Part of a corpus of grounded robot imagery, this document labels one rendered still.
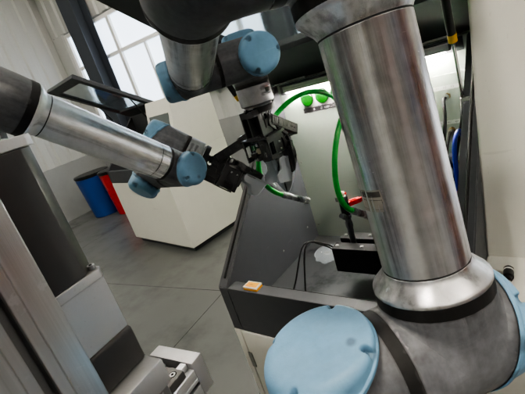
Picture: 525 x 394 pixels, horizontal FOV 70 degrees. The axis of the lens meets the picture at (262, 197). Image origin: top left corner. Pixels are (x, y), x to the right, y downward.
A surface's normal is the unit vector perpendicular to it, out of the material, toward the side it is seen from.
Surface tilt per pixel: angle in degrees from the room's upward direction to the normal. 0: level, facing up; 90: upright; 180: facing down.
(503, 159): 76
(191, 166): 90
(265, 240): 90
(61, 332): 90
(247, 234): 90
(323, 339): 8
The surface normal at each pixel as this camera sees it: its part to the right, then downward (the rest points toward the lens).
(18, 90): 0.66, -0.22
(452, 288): -0.22, -0.51
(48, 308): 0.83, -0.08
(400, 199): -0.43, 0.33
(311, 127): -0.57, 0.42
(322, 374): -0.41, -0.85
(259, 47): 0.24, 0.24
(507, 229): -0.62, 0.19
